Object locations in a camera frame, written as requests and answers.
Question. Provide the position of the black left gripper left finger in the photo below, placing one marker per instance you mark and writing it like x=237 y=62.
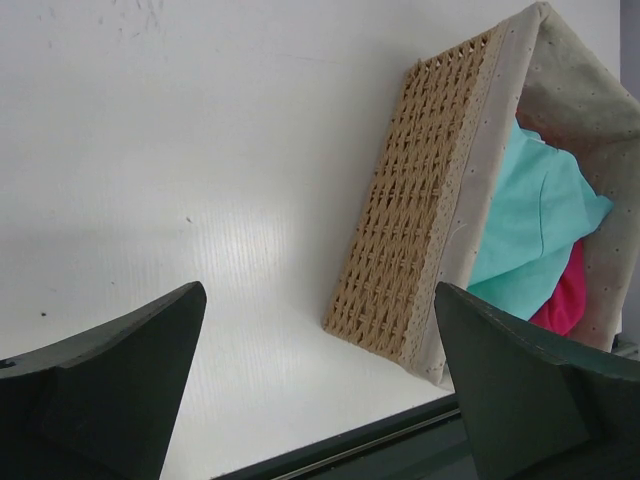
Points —
x=102 y=404

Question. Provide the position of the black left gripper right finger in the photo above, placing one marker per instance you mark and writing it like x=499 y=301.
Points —
x=536 y=405

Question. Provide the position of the pink t shirt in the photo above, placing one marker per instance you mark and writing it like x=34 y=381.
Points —
x=566 y=307

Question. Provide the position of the wicker basket with cloth liner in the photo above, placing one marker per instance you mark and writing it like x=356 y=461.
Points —
x=429 y=198

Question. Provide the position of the teal t shirt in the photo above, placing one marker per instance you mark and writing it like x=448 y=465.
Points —
x=541 y=206

